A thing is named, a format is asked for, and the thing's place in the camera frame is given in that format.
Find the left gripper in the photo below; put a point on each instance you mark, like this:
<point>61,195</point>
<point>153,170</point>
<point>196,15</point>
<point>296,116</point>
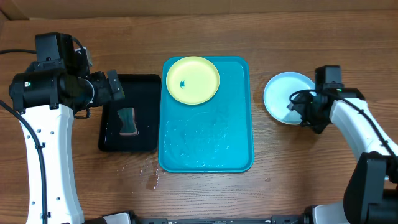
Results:
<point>105,94</point>

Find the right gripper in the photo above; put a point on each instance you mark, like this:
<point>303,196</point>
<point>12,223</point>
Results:
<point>300,106</point>

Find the light blue plate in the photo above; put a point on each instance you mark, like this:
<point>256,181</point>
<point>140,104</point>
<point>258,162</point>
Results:
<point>277,92</point>

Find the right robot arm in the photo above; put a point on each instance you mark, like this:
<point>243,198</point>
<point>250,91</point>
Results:
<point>365,199</point>

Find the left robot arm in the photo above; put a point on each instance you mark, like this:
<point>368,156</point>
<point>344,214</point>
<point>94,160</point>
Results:
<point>45,103</point>

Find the black plastic tray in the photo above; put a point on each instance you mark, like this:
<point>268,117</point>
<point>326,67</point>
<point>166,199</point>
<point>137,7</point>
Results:
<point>142,92</point>

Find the teal plastic tray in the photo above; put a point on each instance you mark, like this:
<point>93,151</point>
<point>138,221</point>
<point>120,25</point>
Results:
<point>215,136</point>

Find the far yellow-rimmed plate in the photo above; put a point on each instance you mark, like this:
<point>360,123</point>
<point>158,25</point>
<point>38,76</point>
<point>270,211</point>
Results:
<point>192,80</point>

